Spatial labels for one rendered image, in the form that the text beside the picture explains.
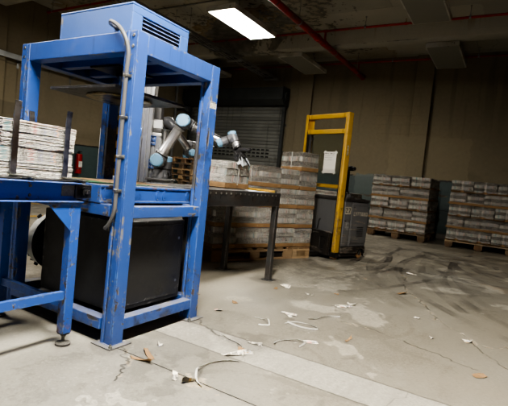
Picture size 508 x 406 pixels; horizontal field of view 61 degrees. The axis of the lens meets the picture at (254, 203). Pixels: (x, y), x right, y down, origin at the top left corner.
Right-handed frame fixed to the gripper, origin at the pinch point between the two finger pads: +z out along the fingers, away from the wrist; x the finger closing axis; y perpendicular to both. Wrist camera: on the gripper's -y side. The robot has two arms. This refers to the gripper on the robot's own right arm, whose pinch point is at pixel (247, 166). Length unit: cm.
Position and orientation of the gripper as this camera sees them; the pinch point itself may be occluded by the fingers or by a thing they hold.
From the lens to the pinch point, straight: 376.6
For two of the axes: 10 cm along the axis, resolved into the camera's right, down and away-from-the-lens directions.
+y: -7.9, 4.0, 4.7
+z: 3.4, 9.1, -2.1
